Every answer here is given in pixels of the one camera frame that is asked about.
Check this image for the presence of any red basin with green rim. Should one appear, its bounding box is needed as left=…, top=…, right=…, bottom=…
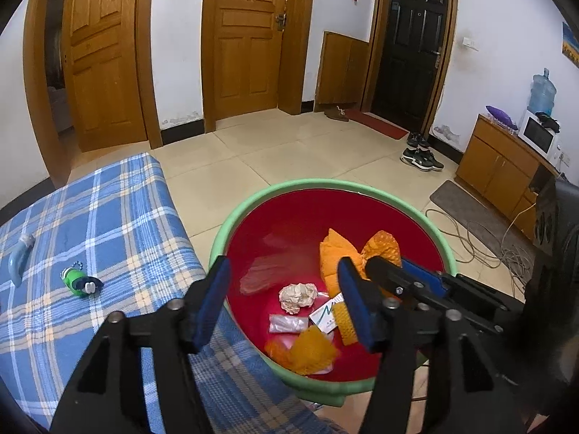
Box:
left=208, top=177, right=460, bottom=408

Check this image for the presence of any wooden sideboard cabinet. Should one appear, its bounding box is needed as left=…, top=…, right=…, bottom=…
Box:
left=456, top=115, right=558, bottom=240

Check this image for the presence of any light blue tube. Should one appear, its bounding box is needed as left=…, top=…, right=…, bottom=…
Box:
left=8, top=234, right=35, bottom=288

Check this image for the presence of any low wooden wall cabinet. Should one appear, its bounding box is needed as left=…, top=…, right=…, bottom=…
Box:
left=314, top=31, right=369, bottom=111

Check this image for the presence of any middle wooden door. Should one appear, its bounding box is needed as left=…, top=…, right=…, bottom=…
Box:
left=213, top=0, right=286, bottom=120

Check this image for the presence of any orange mesh wrapper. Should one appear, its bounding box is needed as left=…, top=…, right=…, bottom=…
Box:
left=319, top=228, right=402, bottom=298

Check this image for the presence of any orange snack packet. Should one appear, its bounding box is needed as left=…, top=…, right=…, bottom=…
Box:
left=265, top=302, right=358, bottom=375

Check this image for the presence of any black sneakers pair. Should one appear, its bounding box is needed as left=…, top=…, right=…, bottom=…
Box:
left=400, top=132, right=444, bottom=171

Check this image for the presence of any black entrance door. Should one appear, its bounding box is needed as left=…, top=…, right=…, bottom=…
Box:
left=371, top=0, right=448, bottom=132

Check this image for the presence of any crumpled pink paper ball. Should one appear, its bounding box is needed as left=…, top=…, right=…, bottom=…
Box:
left=279, top=283, right=318, bottom=315

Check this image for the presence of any blue water jug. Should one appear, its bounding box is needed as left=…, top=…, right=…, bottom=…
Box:
left=527, top=68, right=557, bottom=116

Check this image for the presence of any grey floor mat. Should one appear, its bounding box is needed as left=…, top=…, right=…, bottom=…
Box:
left=430, top=180, right=535, bottom=281

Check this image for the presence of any red doormat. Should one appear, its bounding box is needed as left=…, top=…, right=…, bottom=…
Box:
left=345, top=109, right=408, bottom=140

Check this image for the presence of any green white small toy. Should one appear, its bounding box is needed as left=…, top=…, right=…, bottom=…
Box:
left=61, top=261, right=104, bottom=297

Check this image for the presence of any white green card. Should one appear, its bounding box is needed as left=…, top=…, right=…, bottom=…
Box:
left=309, top=294, right=343, bottom=334

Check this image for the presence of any grey floor cable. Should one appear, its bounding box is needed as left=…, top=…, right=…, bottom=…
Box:
left=425, top=200, right=537, bottom=288

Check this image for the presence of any wooden door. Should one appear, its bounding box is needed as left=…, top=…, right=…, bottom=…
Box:
left=213, top=0, right=286, bottom=120
left=62, top=0, right=147, bottom=152

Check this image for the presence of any white microwave oven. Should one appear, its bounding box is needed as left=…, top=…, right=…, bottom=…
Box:
left=518, top=111, right=558, bottom=161

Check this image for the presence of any blue plaid tablecloth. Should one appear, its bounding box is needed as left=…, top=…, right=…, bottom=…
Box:
left=1, top=154, right=335, bottom=433

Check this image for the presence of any left wooden door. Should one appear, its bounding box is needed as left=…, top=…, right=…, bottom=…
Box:
left=62, top=0, right=147, bottom=152

